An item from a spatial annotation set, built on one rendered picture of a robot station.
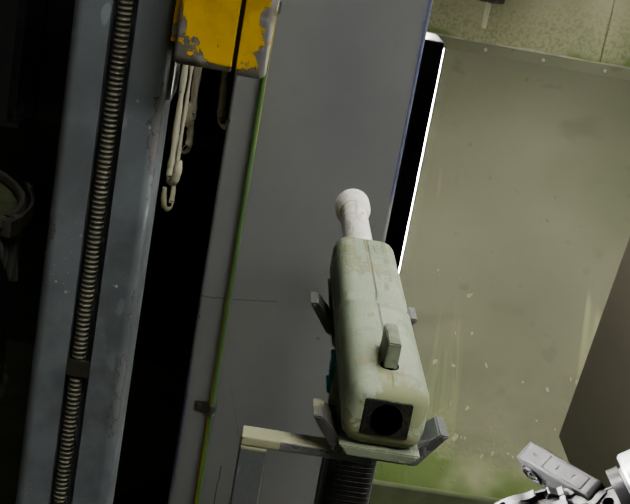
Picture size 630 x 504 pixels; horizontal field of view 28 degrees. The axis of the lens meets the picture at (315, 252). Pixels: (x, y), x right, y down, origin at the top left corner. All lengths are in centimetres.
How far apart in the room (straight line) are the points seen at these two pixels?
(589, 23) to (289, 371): 202
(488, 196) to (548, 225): 16
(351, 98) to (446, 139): 182
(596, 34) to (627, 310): 125
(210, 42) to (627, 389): 145
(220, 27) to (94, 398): 25
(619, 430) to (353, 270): 123
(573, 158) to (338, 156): 190
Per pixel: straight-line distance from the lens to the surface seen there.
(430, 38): 127
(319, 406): 74
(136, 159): 76
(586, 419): 222
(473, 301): 296
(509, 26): 318
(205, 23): 72
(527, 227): 304
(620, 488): 136
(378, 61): 125
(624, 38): 324
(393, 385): 71
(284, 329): 132
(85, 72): 76
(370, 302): 84
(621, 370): 210
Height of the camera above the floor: 140
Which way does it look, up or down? 16 degrees down
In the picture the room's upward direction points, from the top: 10 degrees clockwise
